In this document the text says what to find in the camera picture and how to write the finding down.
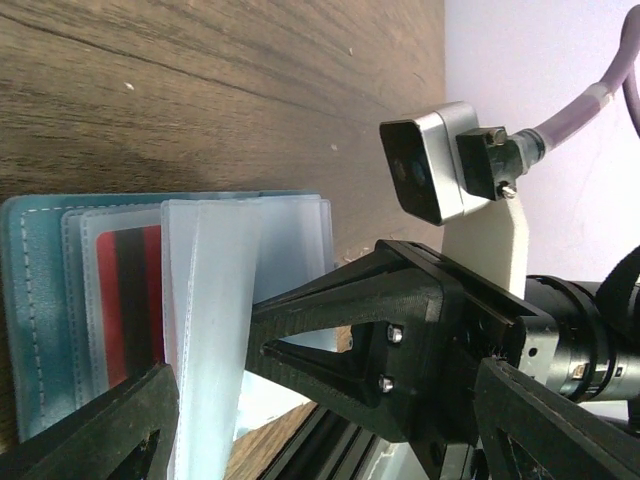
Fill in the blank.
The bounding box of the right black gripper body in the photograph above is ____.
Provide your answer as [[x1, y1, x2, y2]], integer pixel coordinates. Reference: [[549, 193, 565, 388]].
[[374, 240, 543, 479]]

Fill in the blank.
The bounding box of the red card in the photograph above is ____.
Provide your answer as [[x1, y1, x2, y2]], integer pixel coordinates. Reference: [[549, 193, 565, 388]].
[[96, 225, 164, 388]]

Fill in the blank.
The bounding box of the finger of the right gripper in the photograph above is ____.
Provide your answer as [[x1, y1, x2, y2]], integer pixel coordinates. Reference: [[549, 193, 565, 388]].
[[246, 254, 445, 442]]

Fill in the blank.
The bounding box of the blue leather card holder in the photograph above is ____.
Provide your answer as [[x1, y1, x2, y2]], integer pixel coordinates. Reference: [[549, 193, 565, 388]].
[[1, 191, 334, 479]]

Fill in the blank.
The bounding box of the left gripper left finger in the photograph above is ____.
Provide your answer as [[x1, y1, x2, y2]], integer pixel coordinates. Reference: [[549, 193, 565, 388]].
[[1, 364, 179, 479]]

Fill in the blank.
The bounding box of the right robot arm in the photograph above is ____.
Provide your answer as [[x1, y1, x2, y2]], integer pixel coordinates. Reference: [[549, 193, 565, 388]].
[[246, 240, 639, 479]]

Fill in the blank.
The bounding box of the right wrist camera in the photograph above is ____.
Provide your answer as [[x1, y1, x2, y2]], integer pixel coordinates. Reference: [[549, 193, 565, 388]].
[[378, 101, 546, 301]]

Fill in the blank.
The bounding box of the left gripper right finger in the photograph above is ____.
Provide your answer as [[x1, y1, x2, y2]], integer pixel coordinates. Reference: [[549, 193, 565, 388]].
[[474, 358, 639, 479]]

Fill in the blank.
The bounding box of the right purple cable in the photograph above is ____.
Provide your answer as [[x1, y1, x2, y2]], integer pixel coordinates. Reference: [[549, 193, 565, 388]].
[[529, 0, 640, 151]]

